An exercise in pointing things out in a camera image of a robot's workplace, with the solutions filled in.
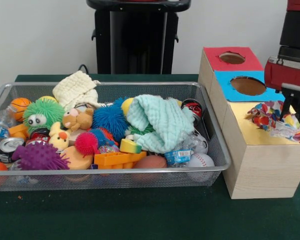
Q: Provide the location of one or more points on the shallow silver mesh bin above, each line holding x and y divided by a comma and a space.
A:
115, 180

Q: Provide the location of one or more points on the black silver-topped drink can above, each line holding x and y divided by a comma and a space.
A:
8, 147

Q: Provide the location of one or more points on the colourful patterned cloth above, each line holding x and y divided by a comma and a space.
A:
267, 117

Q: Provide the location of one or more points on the orange plastic toy brick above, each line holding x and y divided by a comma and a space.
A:
115, 158

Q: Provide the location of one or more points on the orange toy basketball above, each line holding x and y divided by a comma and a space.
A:
21, 107

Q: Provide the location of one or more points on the green spiky rubber ball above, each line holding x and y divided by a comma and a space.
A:
43, 112

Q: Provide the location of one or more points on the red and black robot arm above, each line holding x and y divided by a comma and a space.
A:
296, 30

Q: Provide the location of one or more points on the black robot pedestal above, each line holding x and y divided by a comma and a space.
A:
137, 37

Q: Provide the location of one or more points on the mint green waffle cloth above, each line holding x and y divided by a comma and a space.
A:
162, 120

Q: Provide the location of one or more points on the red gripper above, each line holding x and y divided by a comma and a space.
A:
287, 75

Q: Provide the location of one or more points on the cream waffle cloth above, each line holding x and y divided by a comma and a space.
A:
75, 90

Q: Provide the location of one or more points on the purple spiky rubber ball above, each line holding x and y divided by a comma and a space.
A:
38, 156

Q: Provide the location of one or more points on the dark green table cloth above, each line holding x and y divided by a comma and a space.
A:
140, 217

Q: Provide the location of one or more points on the blue spiky rubber ball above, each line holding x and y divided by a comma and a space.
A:
110, 118

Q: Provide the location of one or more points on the white baseball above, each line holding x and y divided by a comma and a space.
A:
201, 160

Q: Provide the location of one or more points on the wooden box with three holes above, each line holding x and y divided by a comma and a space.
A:
265, 170

